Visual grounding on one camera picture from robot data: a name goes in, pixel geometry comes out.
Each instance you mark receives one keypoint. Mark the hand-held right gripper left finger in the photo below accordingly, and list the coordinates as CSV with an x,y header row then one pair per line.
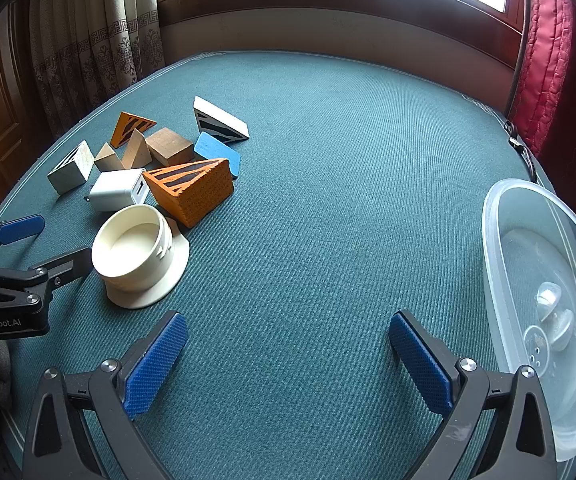
x,y
155,365

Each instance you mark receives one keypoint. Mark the white cup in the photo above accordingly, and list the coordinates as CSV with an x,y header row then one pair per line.
x,y
132,245

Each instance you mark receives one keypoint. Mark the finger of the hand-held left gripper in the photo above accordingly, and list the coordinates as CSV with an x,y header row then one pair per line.
x,y
17,228
65,264

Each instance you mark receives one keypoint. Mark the black wristwatch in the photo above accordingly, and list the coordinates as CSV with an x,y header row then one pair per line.
x,y
518,145

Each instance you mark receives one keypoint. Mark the green felt tablecloth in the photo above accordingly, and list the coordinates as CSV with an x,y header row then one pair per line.
x,y
328,185

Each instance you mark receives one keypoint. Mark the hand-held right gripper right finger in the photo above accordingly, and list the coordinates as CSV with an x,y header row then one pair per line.
x,y
420,365

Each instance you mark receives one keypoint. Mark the white striped wooden block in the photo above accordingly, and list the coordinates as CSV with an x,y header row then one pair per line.
x,y
70,172

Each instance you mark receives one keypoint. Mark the clear plastic bowl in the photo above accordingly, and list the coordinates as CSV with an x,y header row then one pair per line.
x,y
528,240

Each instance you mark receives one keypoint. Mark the small wooden triangle block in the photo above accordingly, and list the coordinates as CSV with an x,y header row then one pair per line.
x,y
106,159

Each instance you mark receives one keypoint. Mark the blue wedge block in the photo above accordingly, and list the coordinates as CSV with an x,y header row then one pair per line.
x,y
215,150

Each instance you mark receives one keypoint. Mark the large orange wedge block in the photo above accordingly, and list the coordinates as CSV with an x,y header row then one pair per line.
x,y
202,195

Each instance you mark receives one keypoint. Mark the white black-striped wedge block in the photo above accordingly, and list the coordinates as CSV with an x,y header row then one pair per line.
x,y
217,112

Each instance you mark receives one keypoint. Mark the beige patterned curtain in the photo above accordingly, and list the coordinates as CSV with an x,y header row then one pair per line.
x,y
92,35

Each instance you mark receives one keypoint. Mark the red quilted curtain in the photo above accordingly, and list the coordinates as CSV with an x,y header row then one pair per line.
x,y
543,60

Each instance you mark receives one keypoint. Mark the tall wooden triangle block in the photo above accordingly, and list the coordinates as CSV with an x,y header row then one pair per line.
x,y
135,152

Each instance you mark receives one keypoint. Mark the small orange striped wedge block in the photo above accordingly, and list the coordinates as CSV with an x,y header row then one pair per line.
x,y
125,130

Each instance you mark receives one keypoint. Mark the white charger adapter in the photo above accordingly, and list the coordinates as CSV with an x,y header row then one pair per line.
x,y
112,190

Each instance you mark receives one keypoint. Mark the brown wooden block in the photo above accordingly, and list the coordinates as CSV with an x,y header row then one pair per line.
x,y
167,145

